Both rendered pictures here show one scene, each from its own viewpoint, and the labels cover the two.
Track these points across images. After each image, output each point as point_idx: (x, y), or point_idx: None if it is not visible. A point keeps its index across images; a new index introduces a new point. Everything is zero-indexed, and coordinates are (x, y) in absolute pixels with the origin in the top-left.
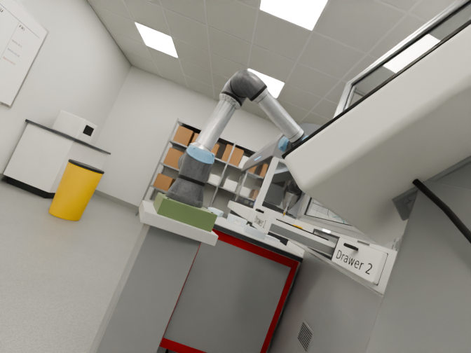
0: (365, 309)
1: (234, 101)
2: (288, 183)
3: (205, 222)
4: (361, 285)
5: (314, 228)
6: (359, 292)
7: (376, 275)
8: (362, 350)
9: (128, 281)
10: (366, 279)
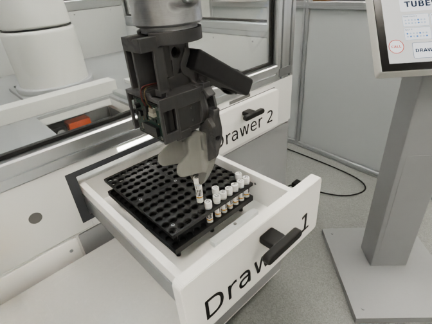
0: (269, 150)
1: None
2: (200, 99)
3: None
4: (257, 139)
5: (68, 175)
6: (257, 146)
7: (278, 115)
8: (276, 173)
9: None
10: (270, 127)
